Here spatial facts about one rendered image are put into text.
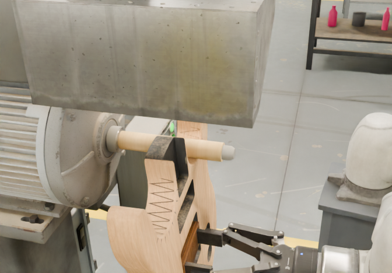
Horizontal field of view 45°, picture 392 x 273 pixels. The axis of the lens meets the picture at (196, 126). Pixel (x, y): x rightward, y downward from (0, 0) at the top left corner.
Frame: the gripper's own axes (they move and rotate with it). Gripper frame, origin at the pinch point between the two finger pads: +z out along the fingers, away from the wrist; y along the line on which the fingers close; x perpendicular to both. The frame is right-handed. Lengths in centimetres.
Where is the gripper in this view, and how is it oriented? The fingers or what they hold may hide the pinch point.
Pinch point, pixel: (194, 252)
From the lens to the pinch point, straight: 84.0
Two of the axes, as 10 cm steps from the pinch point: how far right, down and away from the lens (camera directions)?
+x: -0.6, -8.3, -5.6
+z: -9.6, -0.9, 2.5
